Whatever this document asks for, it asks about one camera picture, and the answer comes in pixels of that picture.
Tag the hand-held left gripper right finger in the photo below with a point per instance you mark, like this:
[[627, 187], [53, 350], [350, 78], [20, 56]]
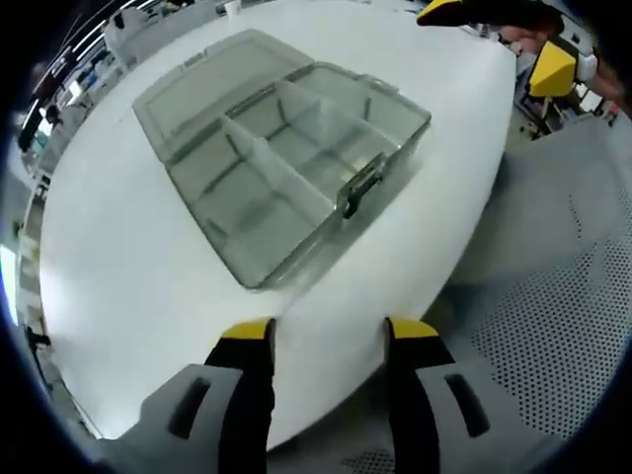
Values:
[[410, 395]]

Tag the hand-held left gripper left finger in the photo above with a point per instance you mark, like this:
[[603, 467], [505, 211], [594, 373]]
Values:
[[247, 395]]

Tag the clear plastic divider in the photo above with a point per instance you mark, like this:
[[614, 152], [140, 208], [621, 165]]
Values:
[[326, 111], [286, 173]]

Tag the clear grey guide fixture box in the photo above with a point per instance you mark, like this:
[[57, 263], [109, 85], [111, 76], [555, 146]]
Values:
[[197, 99]]

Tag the person's right hand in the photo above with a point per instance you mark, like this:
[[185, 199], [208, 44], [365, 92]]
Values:
[[528, 39]]

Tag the white mesh office chair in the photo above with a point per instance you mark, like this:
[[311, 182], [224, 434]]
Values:
[[543, 321]]

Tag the white draped figure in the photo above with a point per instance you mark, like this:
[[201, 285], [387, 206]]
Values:
[[121, 34]]

